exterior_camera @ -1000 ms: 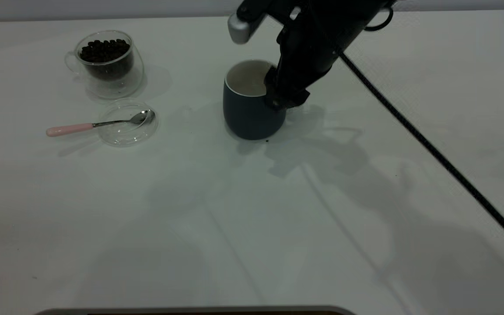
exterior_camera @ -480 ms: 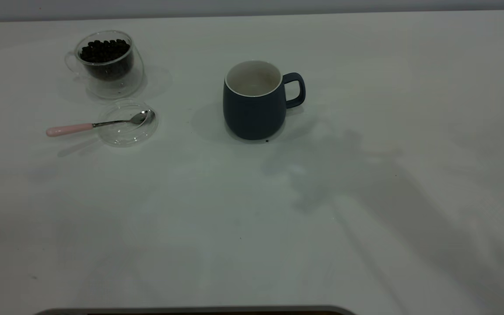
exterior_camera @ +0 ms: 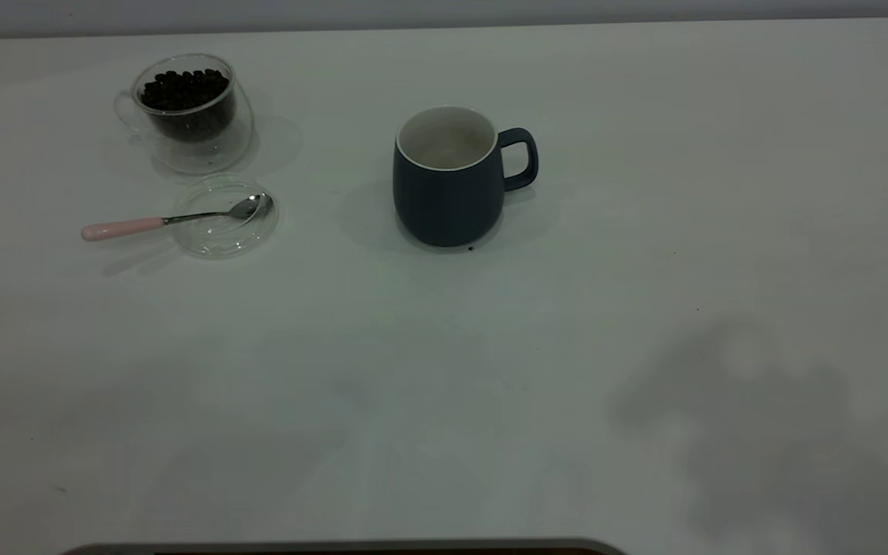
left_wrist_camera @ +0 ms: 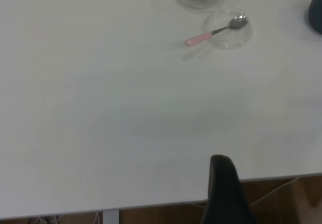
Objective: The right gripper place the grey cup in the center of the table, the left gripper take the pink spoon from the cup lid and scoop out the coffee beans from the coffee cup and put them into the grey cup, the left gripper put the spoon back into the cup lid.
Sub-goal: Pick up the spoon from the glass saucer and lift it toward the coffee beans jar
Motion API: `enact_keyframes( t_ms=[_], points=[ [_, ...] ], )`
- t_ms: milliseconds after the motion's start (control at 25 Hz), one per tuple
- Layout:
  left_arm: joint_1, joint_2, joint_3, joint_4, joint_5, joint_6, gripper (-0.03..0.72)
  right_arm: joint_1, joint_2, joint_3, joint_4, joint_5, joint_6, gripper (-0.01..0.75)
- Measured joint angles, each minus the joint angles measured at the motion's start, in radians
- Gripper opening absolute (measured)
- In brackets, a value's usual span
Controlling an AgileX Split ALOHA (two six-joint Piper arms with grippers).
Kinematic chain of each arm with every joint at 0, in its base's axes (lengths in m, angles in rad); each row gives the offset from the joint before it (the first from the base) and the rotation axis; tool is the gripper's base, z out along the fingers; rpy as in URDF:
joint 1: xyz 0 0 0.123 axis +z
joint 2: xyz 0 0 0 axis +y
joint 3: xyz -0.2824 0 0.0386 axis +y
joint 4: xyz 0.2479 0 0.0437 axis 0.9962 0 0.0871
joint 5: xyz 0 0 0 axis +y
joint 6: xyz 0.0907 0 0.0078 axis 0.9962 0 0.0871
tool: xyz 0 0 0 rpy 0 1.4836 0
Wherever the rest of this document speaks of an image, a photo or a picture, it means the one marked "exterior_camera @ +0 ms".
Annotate dark grey ceramic mug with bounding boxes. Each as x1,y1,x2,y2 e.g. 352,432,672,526
392,106,540,248

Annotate dark roasted coffee beans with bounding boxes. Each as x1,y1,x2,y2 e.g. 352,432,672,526
140,69,235,142

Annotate pink-handled metal spoon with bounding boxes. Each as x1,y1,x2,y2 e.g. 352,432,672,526
80,193,274,243

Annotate clear round glass lid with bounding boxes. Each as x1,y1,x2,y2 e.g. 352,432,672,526
173,174,281,259

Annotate clear double-wall glass cup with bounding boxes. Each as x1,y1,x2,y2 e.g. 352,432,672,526
113,52,254,175

